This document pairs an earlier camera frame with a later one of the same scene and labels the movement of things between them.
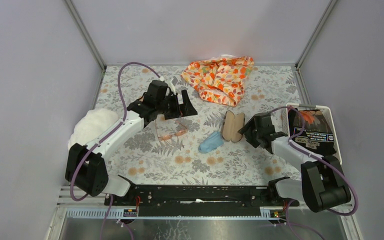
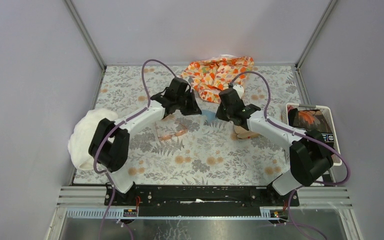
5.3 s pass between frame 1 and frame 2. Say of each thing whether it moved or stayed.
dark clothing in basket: stayed
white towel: stayed
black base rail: stayed
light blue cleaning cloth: moved
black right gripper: moved
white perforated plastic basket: stayed
